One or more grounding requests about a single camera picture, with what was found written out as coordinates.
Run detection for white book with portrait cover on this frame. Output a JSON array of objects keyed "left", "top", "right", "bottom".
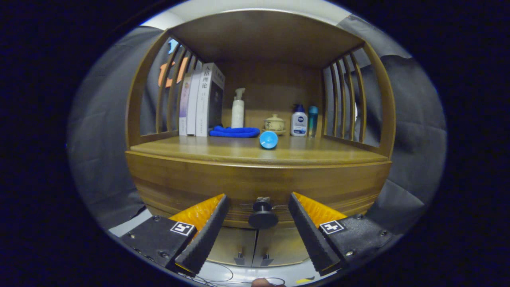
[{"left": 195, "top": 63, "right": 226, "bottom": 137}]

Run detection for white lotion bottle blue cap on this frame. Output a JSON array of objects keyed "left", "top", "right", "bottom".
[{"left": 290, "top": 104, "right": 308, "bottom": 137}]

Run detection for wooden cabinet door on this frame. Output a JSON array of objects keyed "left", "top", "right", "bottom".
[
  {"left": 207, "top": 226, "right": 257, "bottom": 267},
  {"left": 252, "top": 226, "right": 313, "bottom": 267}
]

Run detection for beige lidded tea bowl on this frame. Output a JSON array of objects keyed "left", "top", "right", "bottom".
[{"left": 264, "top": 114, "right": 285, "bottom": 131}]

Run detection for blue cloth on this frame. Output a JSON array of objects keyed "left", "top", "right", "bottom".
[{"left": 209, "top": 126, "right": 260, "bottom": 138}]

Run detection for slim teal bottle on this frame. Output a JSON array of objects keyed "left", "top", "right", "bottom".
[{"left": 308, "top": 105, "right": 319, "bottom": 138}]

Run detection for black floor cables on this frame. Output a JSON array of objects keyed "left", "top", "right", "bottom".
[{"left": 179, "top": 261, "right": 287, "bottom": 287}]

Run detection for blue white cosmetic tube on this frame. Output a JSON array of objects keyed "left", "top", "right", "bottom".
[{"left": 259, "top": 131, "right": 279, "bottom": 149}]

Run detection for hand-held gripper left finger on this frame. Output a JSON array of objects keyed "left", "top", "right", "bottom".
[{"left": 120, "top": 194, "right": 230, "bottom": 276}]

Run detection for wooden cabinet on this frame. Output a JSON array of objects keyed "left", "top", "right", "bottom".
[{"left": 124, "top": 9, "right": 397, "bottom": 267}]

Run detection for white pump bottle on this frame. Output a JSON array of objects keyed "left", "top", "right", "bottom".
[{"left": 231, "top": 88, "right": 246, "bottom": 129}]

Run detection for wooden countertop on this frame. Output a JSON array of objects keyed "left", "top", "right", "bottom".
[{"left": 129, "top": 134, "right": 389, "bottom": 167}]

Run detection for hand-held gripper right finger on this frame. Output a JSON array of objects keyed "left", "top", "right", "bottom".
[{"left": 288, "top": 192, "right": 399, "bottom": 276}]

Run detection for pale purple book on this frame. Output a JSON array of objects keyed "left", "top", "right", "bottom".
[{"left": 178, "top": 74, "right": 192, "bottom": 136}]

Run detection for plain white book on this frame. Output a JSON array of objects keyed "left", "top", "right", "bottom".
[{"left": 186, "top": 70, "right": 204, "bottom": 136}]

